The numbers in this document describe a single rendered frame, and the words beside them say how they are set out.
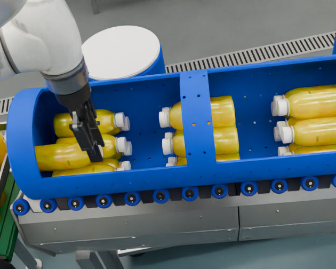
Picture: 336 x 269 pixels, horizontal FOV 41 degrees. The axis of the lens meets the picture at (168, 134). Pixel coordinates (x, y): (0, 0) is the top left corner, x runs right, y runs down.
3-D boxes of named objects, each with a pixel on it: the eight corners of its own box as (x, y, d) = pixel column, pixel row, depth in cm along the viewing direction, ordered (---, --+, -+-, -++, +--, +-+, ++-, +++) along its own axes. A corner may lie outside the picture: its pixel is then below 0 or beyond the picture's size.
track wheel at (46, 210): (54, 197, 116) (56, 194, 118) (37, 198, 117) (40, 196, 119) (56, 213, 117) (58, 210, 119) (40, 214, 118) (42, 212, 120)
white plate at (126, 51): (93, 23, 158) (94, 26, 159) (62, 76, 141) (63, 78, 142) (168, 26, 151) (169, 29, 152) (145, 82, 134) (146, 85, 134)
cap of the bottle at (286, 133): (288, 137, 108) (280, 138, 108) (288, 123, 106) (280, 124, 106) (291, 145, 105) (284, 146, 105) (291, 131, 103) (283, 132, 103)
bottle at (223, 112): (234, 126, 110) (169, 133, 112) (232, 99, 110) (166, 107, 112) (236, 125, 104) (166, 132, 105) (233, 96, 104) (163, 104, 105)
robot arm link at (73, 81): (85, 43, 90) (93, 65, 95) (42, 48, 91) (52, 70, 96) (80, 73, 84) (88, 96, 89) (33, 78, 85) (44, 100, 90)
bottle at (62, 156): (31, 141, 113) (94, 135, 111) (39, 163, 116) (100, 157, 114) (22, 155, 107) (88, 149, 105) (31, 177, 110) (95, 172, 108)
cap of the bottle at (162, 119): (168, 127, 111) (161, 128, 111) (167, 111, 111) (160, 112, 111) (167, 126, 107) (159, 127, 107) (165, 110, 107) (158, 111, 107)
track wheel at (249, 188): (257, 179, 111) (256, 176, 113) (239, 181, 112) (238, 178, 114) (258, 196, 112) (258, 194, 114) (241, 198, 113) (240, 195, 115)
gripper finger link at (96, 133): (85, 129, 106) (85, 127, 106) (93, 148, 111) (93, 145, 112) (97, 128, 105) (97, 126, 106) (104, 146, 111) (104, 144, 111)
